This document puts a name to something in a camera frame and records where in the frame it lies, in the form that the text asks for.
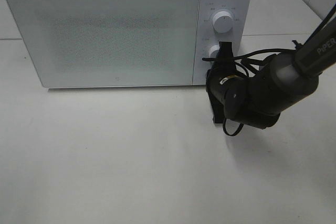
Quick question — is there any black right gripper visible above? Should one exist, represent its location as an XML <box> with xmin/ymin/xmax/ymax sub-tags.
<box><xmin>204</xmin><ymin>41</ymin><xmax>247</xmax><ymax>124</ymax></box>

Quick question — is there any white timer knob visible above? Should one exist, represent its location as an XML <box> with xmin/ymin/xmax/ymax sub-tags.
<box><xmin>208</xmin><ymin>45</ymin><xmax>220</xmax><ymax>58</ymax></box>

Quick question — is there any white microwave door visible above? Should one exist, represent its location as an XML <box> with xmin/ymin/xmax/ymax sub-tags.
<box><xmin>7</xmin><ymin>0</ymin><xmax>198</xmax><ymax>88</ymax></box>

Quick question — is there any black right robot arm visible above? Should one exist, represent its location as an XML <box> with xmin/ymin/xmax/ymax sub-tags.
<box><xmin>203</xmin><ymin>7</ymin><xmax>335</xmax><ymax>136</ymax></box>

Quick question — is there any upper white power knob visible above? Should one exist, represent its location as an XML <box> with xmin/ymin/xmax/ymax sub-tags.
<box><xmin>212</xmin><ymin>10</ymin><xmax>234</xmax><ymax>34</ymax></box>

